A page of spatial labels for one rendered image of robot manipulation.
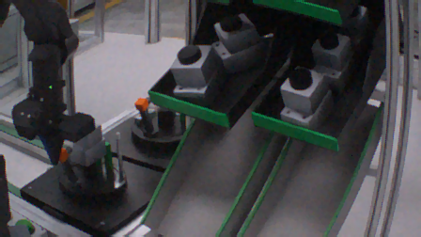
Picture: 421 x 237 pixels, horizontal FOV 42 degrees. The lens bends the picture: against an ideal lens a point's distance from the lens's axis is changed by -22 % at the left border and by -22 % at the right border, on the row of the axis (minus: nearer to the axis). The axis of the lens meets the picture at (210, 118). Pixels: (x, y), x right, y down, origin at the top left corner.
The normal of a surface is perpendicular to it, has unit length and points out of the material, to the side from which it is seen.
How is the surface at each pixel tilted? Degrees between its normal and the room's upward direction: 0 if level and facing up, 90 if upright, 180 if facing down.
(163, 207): 90
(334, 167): 45
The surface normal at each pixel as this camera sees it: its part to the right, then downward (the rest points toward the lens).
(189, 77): -0.34, 0.71
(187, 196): -0.46, -0.44
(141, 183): -0.01, -0.92
